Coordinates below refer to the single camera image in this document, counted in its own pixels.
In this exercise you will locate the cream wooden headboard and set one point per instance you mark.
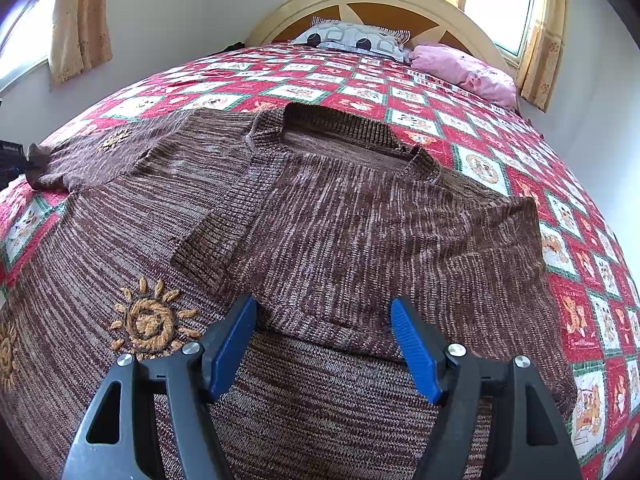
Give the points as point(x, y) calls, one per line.
point(450, 17)

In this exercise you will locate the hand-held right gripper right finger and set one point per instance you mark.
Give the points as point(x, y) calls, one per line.
point(412, 345)

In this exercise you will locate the dark object beside bed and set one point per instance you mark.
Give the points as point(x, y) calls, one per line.
point(234, 46)

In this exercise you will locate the brown knitted sweater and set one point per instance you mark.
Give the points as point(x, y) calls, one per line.
point(330, 230)

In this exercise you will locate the pink pillow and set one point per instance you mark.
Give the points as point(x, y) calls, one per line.
point(465, 67)

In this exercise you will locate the grey patterned pillow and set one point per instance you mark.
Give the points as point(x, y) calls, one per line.
point(350, 37)

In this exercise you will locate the window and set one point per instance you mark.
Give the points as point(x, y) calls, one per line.
point(22, 45)
point(500, 5)

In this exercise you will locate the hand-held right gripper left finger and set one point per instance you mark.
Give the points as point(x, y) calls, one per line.
point(232, 345)

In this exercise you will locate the red printed blanket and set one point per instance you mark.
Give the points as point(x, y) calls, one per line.
point(575, 240)

